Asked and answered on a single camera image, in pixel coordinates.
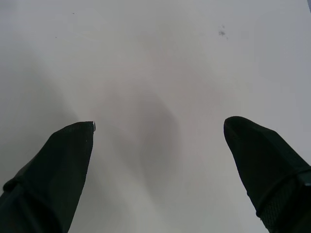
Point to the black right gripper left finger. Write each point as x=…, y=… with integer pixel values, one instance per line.
x=51, y=179

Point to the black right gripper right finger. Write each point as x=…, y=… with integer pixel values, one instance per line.
x=264, y=165

